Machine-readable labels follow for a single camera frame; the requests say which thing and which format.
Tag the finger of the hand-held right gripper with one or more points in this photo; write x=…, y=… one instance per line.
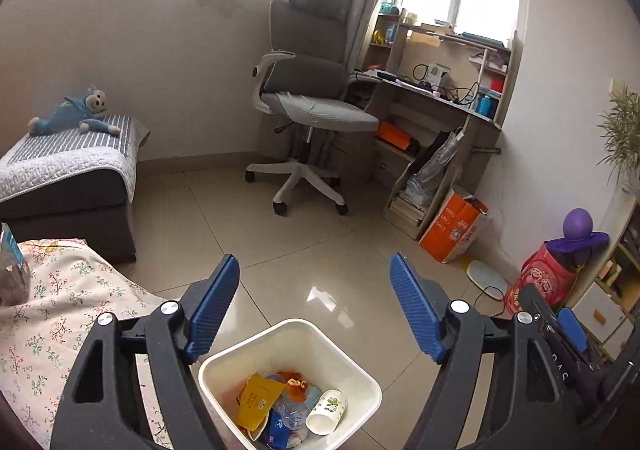
x=572, y=332
x=532, y=300

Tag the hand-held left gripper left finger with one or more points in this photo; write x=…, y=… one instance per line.
x=212, y=310

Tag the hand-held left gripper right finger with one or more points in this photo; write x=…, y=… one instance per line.
x=415, y=310

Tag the white trash bin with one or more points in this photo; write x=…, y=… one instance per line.
x=300, y=335

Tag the yellow packet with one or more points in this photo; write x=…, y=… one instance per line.
x=257, y=400

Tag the clear plastic bottle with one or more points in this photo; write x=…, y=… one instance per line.
x=292, y=412

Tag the floral paper cup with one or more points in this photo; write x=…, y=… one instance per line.
x=327, y=410

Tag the blue box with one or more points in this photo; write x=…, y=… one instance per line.
x=277, y=432

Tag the red backpack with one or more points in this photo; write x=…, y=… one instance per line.
x=540, y=280

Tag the white floor scale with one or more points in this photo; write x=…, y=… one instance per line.
x=487, y=277

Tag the white cabinet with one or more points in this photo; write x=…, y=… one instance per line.
x=612, y=280

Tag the purple toy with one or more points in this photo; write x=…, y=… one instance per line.
x=577, y=230

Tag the orange and white paper bag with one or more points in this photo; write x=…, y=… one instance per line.
x=452, y=230

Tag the stack of books under desk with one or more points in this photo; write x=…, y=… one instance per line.
x=405, y=212

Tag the silver plastic bag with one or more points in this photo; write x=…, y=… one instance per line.
x=435, y=163

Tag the floral tablecloth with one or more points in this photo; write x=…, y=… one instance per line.
x=55, y=320

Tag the dark ottoman with quilt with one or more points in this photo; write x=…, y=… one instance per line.
x=75, y=220

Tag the green potted plant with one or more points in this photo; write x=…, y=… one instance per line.
x=622, y=135

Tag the wooden desk with hutch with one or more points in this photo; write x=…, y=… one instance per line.
x=430, y=115

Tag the blue bottle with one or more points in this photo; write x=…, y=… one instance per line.
x=485, y=105

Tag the clear jar of brown balls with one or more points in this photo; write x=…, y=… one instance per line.
x=12, y=270

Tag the striped white quilt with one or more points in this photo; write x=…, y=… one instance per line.
x=60, y=160

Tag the grey office chair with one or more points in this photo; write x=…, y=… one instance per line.
x=310, y=100

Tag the white desk device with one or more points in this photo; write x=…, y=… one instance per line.
x=435, y=73

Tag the blue stuffed monkey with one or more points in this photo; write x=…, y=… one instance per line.
x=65, y=110

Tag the yellow toy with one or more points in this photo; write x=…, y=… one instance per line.
x=378, y=37

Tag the teal box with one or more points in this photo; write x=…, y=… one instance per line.
x=389, y=8

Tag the wall switch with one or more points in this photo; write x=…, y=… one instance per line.
x=620, y=85

